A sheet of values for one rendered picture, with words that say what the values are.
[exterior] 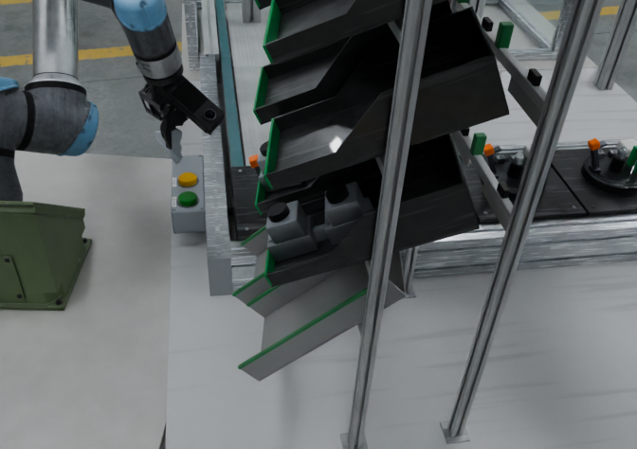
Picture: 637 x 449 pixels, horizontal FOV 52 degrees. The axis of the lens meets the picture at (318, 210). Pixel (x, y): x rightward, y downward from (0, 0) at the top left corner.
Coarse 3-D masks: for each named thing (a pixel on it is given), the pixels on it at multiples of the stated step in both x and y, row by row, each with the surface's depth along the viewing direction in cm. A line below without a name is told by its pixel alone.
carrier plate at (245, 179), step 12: (240, 168) 145; (252, 168) 145; (240, 180) 141; (252, 180) 142; (240, 192) 138; (252, 192) 138; (240, 204) 135; (252, 204) 135; (240, 216) 132; (252, 216) 132; (264, 216) 132; (240, 228) 129; (252, 228) 129; (240, 240) 128
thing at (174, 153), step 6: (156, 132) 125; (174, 132) 121; (180, 132) 122; (156, 138) 126; (162, 138) 125; (174, 138) 122; (180, 138) 123; (162, 144) 125; (174, 144) 123; (168, 150) 124; (174, 150) 123; (180, 150) 125; (174, 156) 125; (180, 156) 126
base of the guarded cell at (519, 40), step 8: (488, 8) 258; (496, 8) 258; (184, 16) 237; (200, 16) 238; (488, 16) 251; (496, 16) 251; (504, 16) 252; (184, 24) 232; (200, 24) 233; (496, 24) 245; (184, 32) 226; (200, 32) 227; (496, 32) 239; (520, 32) 240; (184, 40) 221; (200, 40) 222; (512, 40) 234; (520, 40) 235; (528, 40) 235; (184, 48) 216; (200, 48) 217; (512, 48) 229; (520, 48) 229; (528, 48) 229; (536, 48) 230; (184, 56) 212; (184, 64) 207; (528, 64) 219; (536, 64) 219; (544, 64) 220; (552, 64) 220; (584, 64) 221; (592, 64) 221; (184, 72) 203; (192, 72) 203; (232, 72) 205; (192, 80) 199
